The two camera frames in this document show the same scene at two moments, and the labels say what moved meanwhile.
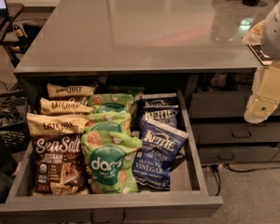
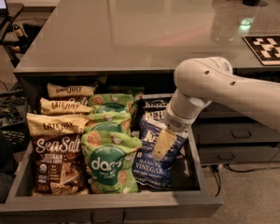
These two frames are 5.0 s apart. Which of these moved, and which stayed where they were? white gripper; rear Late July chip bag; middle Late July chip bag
Moved: white gripper
Stayed: middle Late July chip bag; rear Late July chip bag
